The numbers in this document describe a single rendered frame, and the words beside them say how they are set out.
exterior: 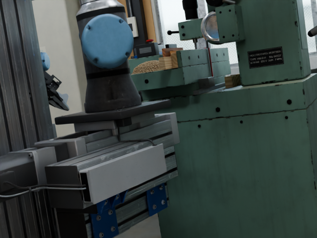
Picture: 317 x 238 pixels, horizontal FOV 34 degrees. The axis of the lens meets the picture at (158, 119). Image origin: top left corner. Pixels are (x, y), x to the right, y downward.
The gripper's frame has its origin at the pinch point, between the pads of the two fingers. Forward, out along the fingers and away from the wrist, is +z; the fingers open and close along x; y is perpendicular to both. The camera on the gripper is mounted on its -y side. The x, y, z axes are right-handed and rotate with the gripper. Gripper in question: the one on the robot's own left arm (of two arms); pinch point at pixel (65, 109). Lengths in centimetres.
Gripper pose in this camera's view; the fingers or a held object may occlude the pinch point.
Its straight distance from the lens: 225.1
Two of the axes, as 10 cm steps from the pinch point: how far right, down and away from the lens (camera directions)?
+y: 3.9, -6.6, 6.4
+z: 7.3, 6.4, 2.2
